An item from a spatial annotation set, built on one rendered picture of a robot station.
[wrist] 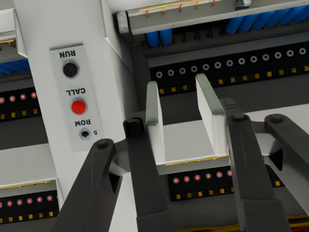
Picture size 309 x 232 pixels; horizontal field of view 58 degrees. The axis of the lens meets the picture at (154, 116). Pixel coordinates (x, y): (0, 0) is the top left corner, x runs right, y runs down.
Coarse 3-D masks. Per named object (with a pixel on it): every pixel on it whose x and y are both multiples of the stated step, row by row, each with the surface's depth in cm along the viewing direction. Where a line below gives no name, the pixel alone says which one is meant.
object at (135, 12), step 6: (186, 0) 34; (204, 0) 34; (210, 0) 34; (216, 0) 34; (150, 6) 35; (168, 6) 34; (174, 6) 34; (132, 12) 35; (138, 12) 35; (144, 12) 35; (150, 12) 35
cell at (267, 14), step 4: (264, 12) 38; (268, 12) 37; (272, 12) 37; (260, 16) 39; (264, 16) 39; (268, 16) 38; (256, 20) 41; (260, 20) 40; (264, 20) 40; (252, 24) 43; (256, 24) 42; (260, 24) 41; (256, 28) 43; (260, 28) 43
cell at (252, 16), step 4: (248, 16) 38; (252, 16) 38; (256, 16) 38; (244, 20) 40; (248, 20) 39; (252, 20) 39; (240, 24) 42; (244, 24) 41; (248, 24) 41; (240, 28) 43; (244, 28) 42; (248, 28) 42
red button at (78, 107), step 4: (72, 104) 32; (76, 104) 32; (80, 104) 32; (84, 104) 32; (72, 108) 32; (76, 108) 32; (80, 108) 32; (84, 108) 32; (76, 112) 32; (80, 112) 32
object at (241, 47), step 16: (112, 0) 32; (128, 0) 33; (144, 0) 33; (160, 0) 34; (176, 0) 34; (112, 16) 35; (128, 16) 37; (112, 32) 33; (128, 32) 35; (192, 32) 46; (304, 32) 47; (128, 48) 47; (208, 48) 48; (224, 48) 48; (240, 48) 48; (256, 48) 47; (128, 64) 44; (160, 64) 48
